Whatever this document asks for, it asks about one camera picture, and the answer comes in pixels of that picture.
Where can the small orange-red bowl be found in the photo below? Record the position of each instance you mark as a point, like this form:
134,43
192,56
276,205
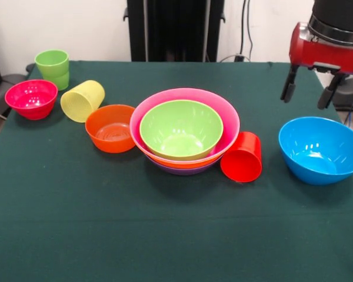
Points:
111,138

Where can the dark green tablecloth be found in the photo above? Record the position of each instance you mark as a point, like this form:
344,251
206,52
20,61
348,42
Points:
176,229

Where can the red cup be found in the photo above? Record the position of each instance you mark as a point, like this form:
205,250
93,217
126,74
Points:
242,164

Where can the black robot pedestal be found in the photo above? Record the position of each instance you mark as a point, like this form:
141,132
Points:
170,29

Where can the yellow cup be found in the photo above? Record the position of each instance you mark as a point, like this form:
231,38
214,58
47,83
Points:
82,100

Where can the grey pedestal foot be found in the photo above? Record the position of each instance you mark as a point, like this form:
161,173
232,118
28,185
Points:
348,94
3,94

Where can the green cup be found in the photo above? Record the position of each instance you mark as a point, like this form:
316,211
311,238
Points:
53,67

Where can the small crimson bowl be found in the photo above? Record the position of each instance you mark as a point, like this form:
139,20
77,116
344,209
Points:
31,100

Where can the blue bowl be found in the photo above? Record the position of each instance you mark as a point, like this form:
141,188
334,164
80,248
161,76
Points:
320,152

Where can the purple bowl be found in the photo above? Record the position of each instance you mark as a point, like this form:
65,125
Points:
181,171

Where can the large pink bowl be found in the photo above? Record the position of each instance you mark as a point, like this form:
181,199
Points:
231,126

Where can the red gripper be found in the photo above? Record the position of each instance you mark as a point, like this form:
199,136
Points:
317,54

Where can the large orange bowl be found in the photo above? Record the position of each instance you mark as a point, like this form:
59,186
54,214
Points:
167,164

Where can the light green bowl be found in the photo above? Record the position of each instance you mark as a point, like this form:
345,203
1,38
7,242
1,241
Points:
181,129

